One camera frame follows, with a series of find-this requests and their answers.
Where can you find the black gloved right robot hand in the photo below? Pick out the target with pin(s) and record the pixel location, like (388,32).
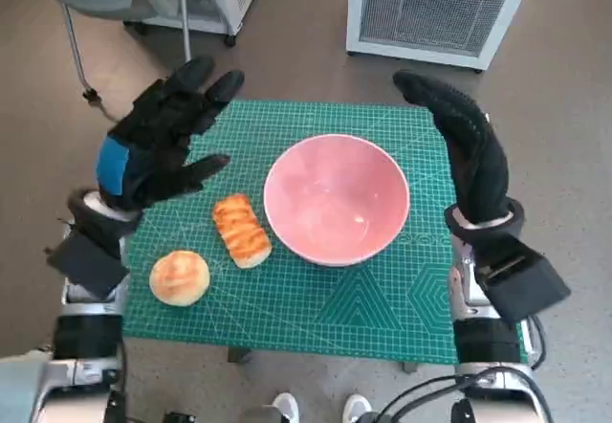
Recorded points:
(478,164)

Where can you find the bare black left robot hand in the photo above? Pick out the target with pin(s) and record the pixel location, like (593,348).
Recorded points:
(143,155)

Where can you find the long striped toy bread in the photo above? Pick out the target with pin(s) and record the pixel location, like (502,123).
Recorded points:
(241,231)

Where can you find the round toy bread bun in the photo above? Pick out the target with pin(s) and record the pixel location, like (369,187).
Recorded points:
(179,277)

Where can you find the pink bowl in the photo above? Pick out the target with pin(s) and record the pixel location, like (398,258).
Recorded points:
(334,193)

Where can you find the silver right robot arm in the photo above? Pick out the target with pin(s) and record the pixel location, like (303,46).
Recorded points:
(483,341)

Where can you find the grey metal pole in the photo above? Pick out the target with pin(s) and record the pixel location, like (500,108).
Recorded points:
(185,16)

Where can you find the large white mesh cabinet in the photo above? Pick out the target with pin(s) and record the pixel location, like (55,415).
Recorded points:
(430,6)

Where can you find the green cutting mat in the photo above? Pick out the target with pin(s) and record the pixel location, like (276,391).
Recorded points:
(287,308)

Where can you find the small black box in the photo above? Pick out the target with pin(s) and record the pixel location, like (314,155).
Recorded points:
(178,417)

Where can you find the person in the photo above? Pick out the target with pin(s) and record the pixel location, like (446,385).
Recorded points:
(19,389)

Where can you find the white shoe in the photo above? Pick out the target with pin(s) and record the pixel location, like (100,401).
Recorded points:
(287,406)
(356,406)

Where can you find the dark grey robot right leg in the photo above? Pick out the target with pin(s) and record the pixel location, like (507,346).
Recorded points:
(378,418)

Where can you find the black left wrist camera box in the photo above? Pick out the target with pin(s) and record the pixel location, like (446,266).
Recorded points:
(88,265)

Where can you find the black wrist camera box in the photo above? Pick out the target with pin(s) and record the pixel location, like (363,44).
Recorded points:
(88,265)
(531,279)

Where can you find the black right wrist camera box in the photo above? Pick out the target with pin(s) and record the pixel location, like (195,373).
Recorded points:
(531,279)

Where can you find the black table bracket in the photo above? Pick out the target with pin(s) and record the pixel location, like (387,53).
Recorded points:
(240,353)
(410,367)

